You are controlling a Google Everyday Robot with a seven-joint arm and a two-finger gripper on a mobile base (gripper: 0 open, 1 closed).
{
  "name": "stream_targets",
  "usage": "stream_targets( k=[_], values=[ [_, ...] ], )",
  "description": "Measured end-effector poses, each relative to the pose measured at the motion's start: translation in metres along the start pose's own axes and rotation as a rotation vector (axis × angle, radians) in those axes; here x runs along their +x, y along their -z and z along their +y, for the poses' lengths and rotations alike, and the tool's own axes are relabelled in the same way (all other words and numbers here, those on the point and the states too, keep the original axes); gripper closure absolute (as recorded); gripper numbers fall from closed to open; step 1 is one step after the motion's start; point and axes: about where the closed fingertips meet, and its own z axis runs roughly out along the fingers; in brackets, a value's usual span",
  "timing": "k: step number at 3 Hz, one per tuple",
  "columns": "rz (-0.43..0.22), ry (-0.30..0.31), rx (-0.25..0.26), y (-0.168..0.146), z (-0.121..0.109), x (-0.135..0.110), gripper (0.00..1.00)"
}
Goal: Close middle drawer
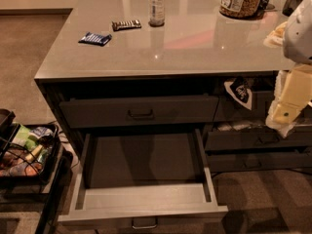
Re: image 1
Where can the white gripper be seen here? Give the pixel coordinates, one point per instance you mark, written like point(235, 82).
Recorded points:
point(298, 36)

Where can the grey drawer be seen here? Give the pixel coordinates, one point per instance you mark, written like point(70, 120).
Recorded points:
point(142, 182)
point(228, 109)
point(135, 111)
point(259, 161)
point(257, 138)

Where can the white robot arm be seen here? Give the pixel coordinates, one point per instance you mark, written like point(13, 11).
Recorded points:
point(294, 36)

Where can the white packets in drawer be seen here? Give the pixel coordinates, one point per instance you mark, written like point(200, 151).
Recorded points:
point(241, 125)

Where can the black white chip bag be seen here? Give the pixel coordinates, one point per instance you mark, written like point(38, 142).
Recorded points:
point(240, 91)

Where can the clear plastic bottle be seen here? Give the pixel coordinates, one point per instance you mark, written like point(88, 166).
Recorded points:
point(156, 12)

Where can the brown striped candy bar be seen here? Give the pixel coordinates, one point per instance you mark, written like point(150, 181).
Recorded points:
point(126, 25)

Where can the grey counter cabinet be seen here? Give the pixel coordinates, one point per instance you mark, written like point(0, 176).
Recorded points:
point(193, 53)

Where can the blue snack packet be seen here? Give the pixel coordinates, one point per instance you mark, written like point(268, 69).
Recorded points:
point(95, 39)

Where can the green snack bag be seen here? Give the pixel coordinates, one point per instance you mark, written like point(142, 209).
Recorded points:
point(31, 138)

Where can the black wire snack basket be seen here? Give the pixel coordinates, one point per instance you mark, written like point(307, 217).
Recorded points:
point(17, 164)

